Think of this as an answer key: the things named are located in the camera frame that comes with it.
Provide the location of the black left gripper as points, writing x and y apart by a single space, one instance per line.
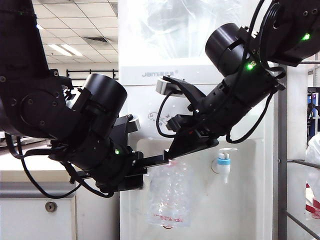
100 160

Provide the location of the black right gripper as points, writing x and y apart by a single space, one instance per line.
237 100

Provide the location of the clear textured plastic mug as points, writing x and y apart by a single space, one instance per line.
170 195

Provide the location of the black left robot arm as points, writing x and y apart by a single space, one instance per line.
25 50

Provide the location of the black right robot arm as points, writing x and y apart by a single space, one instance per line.
225 47

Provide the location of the blue cold water tap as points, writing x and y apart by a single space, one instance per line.
223 165

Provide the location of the white water dispenser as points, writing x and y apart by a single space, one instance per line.
250 200

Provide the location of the white desk cabinet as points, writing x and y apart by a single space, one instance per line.
25 220

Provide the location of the black metal rack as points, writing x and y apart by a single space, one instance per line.
282 150

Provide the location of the black shelf rack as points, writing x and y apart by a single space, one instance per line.
100 72

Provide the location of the round metal cabinet lock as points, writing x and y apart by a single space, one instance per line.
50 207

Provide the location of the white plastic bag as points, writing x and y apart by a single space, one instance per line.
313 155

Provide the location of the white paper tray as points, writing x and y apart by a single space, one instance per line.
30 140

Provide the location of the blue machine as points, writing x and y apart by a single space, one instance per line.
313 100

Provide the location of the ceiling air vent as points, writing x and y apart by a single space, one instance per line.
96 40

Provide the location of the red and white object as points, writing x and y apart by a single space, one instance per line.
312 207

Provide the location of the double ceiling light panel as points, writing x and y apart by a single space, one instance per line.
63 50

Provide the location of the long ceiling light panel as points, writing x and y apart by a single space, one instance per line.
40 26

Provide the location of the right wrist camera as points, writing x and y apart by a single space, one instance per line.
162 86

